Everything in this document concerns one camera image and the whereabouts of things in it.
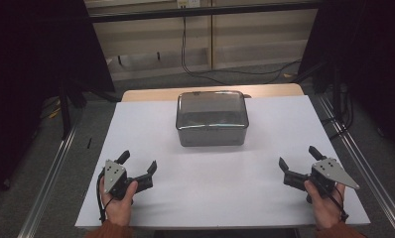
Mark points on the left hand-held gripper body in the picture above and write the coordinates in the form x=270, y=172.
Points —
x=114, y=177

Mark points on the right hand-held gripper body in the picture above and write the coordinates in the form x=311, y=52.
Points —
x=328, y=170

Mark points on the clear plastic storage box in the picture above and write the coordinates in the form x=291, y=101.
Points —
x=212, y=137

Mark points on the clear plastic box lid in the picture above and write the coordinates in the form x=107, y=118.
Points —
x=212, y=107

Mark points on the person's left hand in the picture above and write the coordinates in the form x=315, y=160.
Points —
x=119, y=211

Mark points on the person's right hand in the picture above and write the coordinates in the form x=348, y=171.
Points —
x=328, y=211

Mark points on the white board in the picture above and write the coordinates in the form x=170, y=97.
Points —
x=212, y=185

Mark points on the wooden table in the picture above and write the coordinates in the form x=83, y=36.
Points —
x=152, y=95

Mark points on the black metal stand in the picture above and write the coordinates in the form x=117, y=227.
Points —
x=65, y=112

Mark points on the small black peg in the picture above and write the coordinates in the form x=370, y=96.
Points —
x=119, y=60

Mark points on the black curtain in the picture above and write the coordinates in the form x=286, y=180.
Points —
x=26, y=66
x=370, y=49

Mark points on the black horizontal bar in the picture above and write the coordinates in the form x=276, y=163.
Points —
x=202, y=11

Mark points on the metal floor rail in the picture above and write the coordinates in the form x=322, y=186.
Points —
x=370, y=172
x=48, y=185

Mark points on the white wall outlet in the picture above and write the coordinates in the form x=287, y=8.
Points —
x=188, y=3

